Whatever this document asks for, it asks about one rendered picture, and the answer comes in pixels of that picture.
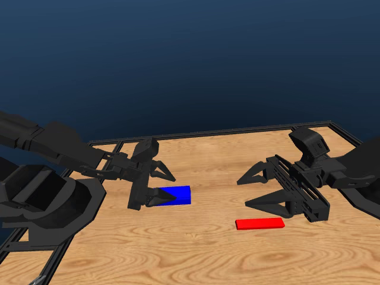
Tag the blue hollow socket block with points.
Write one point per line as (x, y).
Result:
(182, 194)

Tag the thin red peg bar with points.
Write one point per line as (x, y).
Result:
(259, 223)

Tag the black table frame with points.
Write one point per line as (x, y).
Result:
(222, 132)

